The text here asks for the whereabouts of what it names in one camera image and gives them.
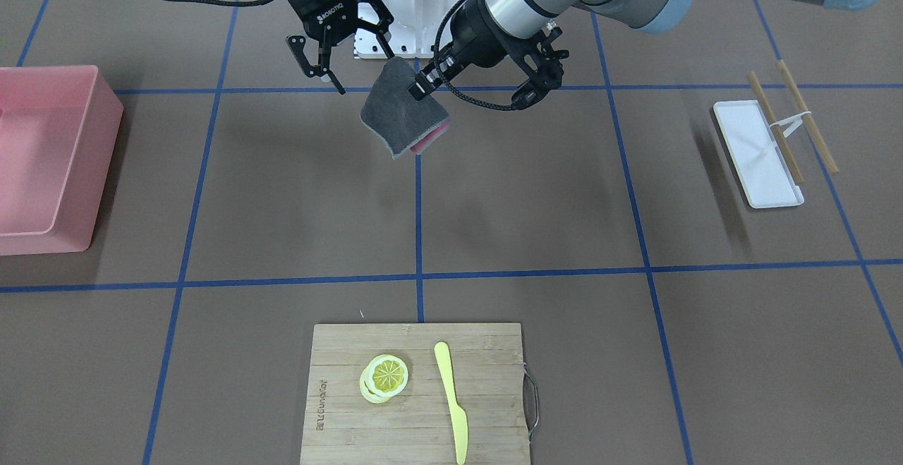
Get white rectangular tray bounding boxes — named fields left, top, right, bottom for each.
left=713, top=99, right=804, bottom=209

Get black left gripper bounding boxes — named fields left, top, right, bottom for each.
left=408, top=0, right=569, bottom=110

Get pink plastic bin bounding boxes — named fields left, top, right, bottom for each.
left=1, top=64, right=123, bottom=256

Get yellow lemon slices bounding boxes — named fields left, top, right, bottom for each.
left=359, top=354, right=409, bottom=404

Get grey and pink cloth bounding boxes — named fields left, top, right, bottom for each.
left=359, top=56, right=449, bottom=159

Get bamboo cutting board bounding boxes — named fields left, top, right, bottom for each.
left=299, top=322, right=531, bottom=464

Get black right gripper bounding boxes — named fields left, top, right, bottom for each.
left=285, top=0, right=396, bottom=95

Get wooden rack rod near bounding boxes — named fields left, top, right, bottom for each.
left=747, top=71, right=804, bottom=185

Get yellow plastic knife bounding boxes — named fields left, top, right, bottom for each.
left=433, top=341, right=470, bottom=464

